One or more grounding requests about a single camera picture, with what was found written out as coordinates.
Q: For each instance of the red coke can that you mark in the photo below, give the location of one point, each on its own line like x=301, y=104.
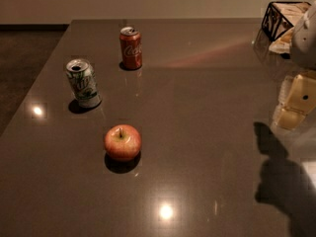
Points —
x=130, y=46

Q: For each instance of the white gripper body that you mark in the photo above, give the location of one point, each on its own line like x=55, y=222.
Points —
x=305, y=39

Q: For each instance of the green white soda can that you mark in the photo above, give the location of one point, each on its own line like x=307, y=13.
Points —
x=82, y=79

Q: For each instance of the white napkins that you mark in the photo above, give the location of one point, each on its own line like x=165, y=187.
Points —
x=282, y=44

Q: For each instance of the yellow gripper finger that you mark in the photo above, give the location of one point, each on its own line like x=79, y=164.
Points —
x=296, y=99

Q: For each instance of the red apple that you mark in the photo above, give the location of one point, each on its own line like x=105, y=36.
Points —
x=122, y=142

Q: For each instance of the black wire basket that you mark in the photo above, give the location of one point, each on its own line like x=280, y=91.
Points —
x=281, y=16

